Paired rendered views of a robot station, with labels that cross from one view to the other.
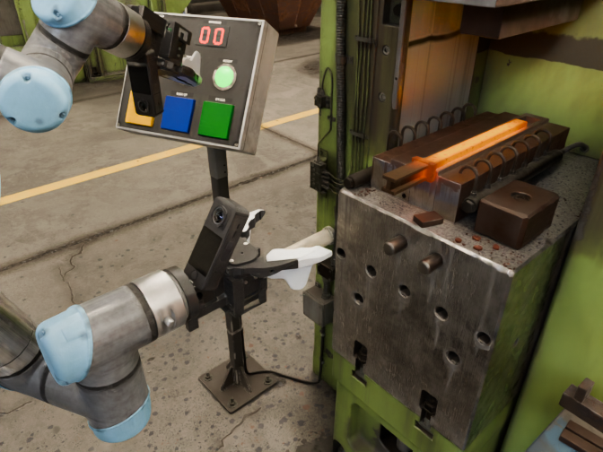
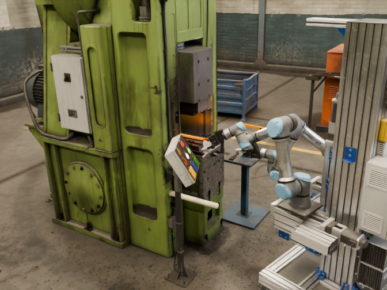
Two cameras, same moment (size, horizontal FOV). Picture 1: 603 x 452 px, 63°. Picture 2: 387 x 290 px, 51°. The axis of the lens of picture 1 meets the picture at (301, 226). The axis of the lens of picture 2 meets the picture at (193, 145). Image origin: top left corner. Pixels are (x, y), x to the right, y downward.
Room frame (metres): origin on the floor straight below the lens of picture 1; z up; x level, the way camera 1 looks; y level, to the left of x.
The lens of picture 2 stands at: (1.85, 2.90, 2.27)
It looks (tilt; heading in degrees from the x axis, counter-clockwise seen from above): 22 degrees down; 253
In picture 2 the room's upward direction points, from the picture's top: 2 degrees counter-clockwise
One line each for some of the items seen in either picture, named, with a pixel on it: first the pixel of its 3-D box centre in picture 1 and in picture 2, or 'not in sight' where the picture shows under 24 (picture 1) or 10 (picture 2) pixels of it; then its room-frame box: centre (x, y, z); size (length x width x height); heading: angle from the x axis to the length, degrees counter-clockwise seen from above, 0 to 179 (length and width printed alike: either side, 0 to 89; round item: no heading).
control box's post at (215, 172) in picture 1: (226, 255); (179, 220); (1.19, 0.22, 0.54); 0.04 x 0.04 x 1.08; 41
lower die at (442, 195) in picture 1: (474, 153); (184, 141); (0.97, -0.36, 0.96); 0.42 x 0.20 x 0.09; 131
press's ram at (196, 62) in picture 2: not in sight; (184, 72); (0.94, -0.39, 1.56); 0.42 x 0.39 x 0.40; 131
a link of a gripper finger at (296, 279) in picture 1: (299, 270); not in sight; (0.53, 0.00, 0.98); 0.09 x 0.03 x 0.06; 95
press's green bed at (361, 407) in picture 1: (446, 396); (189, 209); (0.93, -0.41, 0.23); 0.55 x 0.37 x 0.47; 131
